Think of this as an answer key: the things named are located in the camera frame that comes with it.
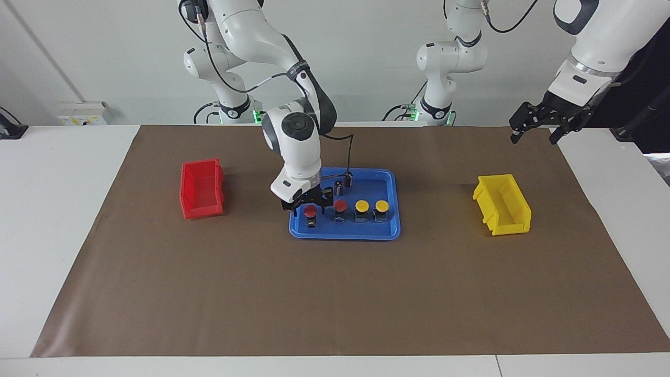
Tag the dark panel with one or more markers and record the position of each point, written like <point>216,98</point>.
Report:
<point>659,78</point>

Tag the yellow push button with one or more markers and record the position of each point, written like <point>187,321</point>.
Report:
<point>361,205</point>
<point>381,204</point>

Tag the blue plastic tray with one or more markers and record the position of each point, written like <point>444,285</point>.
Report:
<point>384,191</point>

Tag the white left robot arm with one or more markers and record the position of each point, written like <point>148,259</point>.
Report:
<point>450,57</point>

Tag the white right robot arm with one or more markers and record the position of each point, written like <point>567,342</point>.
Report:
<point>293,141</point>

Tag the black stand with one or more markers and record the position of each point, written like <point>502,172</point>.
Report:
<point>625,133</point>

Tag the yellow plastic storage bin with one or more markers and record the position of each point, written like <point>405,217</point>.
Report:
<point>515,220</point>

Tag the black device on table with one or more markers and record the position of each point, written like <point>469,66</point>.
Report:
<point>13,131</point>

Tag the red push button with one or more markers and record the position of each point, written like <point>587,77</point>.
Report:
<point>311,211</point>
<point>340,204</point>

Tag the black cylindrical capacitor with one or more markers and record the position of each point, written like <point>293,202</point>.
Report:
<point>339,189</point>
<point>348,181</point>

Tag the brown paper table mat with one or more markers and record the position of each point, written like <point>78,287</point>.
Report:
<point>209,288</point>

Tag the red plastic storage bin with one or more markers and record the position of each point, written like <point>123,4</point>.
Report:
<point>201,209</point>

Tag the white wall socket box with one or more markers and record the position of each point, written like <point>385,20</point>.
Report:
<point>78,112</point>

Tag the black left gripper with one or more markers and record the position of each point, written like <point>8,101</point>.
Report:
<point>562,107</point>

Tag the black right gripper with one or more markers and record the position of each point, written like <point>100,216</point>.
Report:
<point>309,196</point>

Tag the grey metallic object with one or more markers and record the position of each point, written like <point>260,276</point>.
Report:
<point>662,167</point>

